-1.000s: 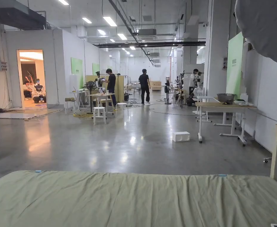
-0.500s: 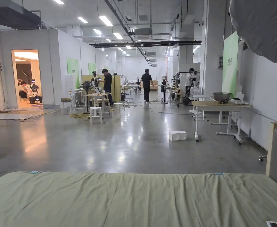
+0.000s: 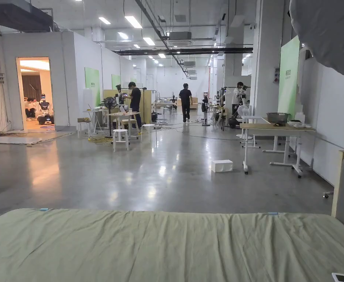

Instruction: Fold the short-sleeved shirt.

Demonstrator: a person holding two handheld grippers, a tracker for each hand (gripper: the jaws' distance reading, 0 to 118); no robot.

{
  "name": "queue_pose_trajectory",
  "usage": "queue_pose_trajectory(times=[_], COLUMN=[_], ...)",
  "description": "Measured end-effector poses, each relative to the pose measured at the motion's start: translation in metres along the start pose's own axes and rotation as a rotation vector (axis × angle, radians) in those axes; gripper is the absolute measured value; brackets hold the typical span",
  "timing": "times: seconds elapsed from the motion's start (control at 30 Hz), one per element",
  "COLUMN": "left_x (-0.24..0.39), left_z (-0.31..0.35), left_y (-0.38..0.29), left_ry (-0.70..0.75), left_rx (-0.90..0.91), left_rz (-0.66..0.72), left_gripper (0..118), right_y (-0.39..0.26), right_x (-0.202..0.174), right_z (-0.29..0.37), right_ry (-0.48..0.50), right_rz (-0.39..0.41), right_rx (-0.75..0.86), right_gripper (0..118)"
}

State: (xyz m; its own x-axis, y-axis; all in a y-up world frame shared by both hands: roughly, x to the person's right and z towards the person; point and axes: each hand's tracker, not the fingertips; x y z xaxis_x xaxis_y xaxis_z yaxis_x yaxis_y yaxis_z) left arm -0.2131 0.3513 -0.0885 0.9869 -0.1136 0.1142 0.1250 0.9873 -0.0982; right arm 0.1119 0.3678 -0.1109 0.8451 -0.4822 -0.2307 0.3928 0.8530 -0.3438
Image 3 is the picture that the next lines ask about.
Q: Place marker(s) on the white robot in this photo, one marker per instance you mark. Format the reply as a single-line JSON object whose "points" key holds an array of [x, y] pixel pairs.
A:
{"points": [[44, 110]]}

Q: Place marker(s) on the black standing fan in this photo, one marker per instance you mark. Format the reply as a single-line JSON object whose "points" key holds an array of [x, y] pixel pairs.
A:
{"points": [[110, 102]]}

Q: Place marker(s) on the white softbox lamp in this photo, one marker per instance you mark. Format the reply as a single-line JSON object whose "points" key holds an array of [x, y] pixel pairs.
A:
{"points": [[330, 32]]}

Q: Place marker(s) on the white phone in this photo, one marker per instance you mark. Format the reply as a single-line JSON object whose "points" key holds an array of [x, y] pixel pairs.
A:
{"points": [[340, 277]]}

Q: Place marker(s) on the white standing fan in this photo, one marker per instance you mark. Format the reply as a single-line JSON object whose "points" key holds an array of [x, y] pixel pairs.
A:
{"points": [[242, 113]]}

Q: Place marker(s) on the group of people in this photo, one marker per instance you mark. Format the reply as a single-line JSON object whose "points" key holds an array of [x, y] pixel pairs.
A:
{"points": [[31, 108]]}

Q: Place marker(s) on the bed with pale green sheet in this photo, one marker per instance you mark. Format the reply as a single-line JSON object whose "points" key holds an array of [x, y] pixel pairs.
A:
{"points": [[148, 246]]}

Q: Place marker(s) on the white carton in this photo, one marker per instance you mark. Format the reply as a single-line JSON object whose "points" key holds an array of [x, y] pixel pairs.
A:
{"points": [[222, 166]]}

